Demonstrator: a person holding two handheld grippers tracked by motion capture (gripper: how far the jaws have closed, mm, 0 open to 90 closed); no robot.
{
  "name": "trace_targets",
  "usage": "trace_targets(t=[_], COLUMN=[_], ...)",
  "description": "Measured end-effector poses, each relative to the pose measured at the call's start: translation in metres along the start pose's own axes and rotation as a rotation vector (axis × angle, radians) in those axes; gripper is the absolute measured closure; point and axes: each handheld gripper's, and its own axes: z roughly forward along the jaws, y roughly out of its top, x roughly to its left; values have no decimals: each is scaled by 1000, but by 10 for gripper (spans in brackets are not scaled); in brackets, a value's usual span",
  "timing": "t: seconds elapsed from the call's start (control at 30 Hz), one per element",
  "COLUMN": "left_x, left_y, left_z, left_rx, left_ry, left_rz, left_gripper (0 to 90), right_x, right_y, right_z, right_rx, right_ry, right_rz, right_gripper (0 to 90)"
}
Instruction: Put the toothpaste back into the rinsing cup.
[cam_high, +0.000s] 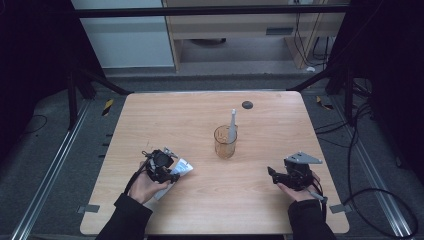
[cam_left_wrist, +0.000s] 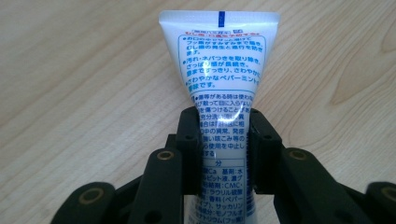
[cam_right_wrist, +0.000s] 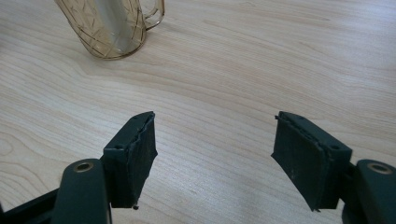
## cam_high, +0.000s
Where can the black metal stand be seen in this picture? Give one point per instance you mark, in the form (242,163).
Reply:
(349,96)
(71,100)

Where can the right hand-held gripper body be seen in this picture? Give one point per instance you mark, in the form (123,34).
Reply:
(298,175)

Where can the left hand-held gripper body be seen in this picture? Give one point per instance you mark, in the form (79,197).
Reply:
(161,161)

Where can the dark curtain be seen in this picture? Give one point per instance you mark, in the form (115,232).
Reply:
(393,66)
(30,66)

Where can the dark round table grommet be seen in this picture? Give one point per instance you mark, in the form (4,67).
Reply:
(247,105)

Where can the white cabinet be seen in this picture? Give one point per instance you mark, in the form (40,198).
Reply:
(126,43)

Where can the aluminium floor rail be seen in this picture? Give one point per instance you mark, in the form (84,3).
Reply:
(50,173)
(376,180)

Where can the small white round object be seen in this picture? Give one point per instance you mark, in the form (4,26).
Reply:
(310,69)

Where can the white electric toothbrush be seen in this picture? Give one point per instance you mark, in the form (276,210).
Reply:
(232,128)

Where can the yellow black floor tape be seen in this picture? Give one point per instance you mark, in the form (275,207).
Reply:
(324,104)
(107,107)

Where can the grey tape tab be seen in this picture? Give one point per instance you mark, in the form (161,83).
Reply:
(340,208)
(88,208)

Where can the black horizontal frame bar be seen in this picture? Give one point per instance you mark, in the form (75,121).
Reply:
(200,11)

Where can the person's right hand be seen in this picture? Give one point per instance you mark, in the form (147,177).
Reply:
(301,196)

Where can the transparent amber cup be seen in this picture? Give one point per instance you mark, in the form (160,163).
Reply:
(225,148)

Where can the light wooden desk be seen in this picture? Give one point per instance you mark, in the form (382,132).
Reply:
(233,25)

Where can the person's left hand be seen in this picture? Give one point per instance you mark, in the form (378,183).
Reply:
(143,188)

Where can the white toothpaste tube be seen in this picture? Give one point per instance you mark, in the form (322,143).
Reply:
(183,167)

